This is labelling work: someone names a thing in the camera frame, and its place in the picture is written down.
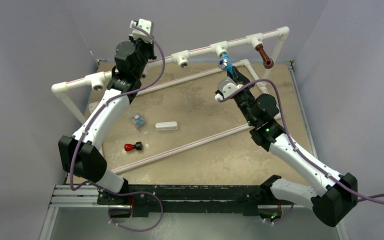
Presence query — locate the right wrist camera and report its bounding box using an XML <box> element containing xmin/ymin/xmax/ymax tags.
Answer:
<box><xmin>214</xmin><ymin>76</ymin><xmax>244</xmax><ymax>103</ymax></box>

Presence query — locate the white PVC pipe frame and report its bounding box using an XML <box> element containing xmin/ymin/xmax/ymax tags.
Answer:
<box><xmin>51</xmin><ymin>26</ymin><xmax>290</xmax><ymax>156</ymax></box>

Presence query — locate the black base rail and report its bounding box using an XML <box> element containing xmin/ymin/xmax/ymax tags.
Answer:
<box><xmin>97</xmin><ymin>184</ymin><xmax>291</xmax><ymax>218</ymax></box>

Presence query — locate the white rectangular plastic piece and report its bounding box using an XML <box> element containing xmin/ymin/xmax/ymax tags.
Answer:
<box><xmin>155</xmin><ymin>121</ymin><xmax>178</xmax><ymax>131</ymax></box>

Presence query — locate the brown faucet on frame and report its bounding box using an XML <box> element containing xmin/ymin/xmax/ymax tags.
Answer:
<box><xmin>255</xmin><ymin>44</ymin><xmax>274</xmax><ymax>69</ymax></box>

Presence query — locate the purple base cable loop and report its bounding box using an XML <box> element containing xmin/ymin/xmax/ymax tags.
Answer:
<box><xmin>107</xmin><ymin>193</ymin><xmax>165</xmax><ymax>233</ymax></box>

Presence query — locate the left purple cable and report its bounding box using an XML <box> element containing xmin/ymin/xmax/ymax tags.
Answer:
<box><xmin>67</xmin><ymin>25</ymin><xmax>166</xmax><ymax>193</ymax></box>

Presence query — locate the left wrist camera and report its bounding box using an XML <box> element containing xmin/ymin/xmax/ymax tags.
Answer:
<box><xmin>129</xmin><ymin>18</ymin><xmax>154</xmax><ymax>44</ymax></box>

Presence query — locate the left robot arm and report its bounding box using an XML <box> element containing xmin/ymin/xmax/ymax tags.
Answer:
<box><xmin>58</xmin><ymin>36</ymin><xmax>156</xmax><ymax>205</ymax></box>

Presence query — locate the small clear blue packet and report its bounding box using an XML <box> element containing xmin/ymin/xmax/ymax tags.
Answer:
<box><xmin>130</xmin><ymin>114</ymin><xmax>146</xmax><ymax>129</ymax></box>

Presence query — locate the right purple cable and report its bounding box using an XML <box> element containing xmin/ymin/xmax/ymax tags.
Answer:
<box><xmin>218</xmin><ymin>78</ymin><xmax>384</xmax><ymax>206</ymax></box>

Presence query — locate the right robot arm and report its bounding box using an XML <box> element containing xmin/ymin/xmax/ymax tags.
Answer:
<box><xmin>215</xmin><ymin>67</ymin><xmax>358</xmax><ymax>227</ymax></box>

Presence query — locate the blue faucet with chrome knob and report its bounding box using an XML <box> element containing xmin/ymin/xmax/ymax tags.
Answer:
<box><xmin>218</xmin><ymin>53</ymin><xmax>234</xmax><ymax>75</ymax></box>

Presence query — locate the red and black faucet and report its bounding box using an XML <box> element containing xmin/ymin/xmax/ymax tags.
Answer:
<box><xmin>124</xmin><ymin>141</ymin><xmax>143</xmax><ymax>152</ymax></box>

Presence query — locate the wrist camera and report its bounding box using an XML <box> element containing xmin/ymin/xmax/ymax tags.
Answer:
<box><xmin>129</xmin><ymin>18</ymin><xmax>154</xmax><ymax>44</ymax></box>
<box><xmin>214</xmin><ymin>76</ymin><xmax>244</xmax><ymax>103</ymax></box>

